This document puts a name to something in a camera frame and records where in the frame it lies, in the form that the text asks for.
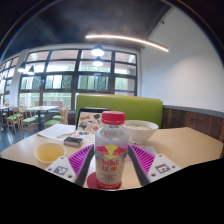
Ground large black-framed window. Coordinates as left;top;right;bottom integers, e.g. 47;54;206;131
0;49;139;108

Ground white ceramic bowl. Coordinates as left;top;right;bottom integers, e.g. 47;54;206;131
123;119;160;145

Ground small black box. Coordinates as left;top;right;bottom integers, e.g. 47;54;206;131
63;135;84;148

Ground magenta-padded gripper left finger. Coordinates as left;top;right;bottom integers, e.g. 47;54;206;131
45;143;96;187

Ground white paper sheets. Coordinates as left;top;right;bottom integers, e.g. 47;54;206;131
37;123;78;142

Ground black tablet with stickers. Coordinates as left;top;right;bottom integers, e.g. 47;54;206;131
75;107;111;134

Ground long curved ceiling light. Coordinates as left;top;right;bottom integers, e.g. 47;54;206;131
85;33;170;53

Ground light wooden dining table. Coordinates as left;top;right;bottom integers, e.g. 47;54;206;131
0;105;13;131
25;105;59;131

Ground group of green-seated wooden chairs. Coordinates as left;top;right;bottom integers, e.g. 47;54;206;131
0;105;70;134

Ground yellow ceramic mug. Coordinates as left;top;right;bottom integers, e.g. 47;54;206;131
33;142;68;165

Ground flat round red coaster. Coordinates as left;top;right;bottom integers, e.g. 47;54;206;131
86;171;123;190

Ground group of black pendant lamps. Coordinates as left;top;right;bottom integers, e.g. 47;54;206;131
17;43;106;75

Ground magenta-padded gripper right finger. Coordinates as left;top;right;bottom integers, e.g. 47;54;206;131
127;143;181;187

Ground red-capped clear drink bottle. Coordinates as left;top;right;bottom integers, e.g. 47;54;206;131
94;110;130;190

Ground green upholstered bench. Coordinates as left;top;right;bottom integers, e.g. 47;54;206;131
74;94;164;128

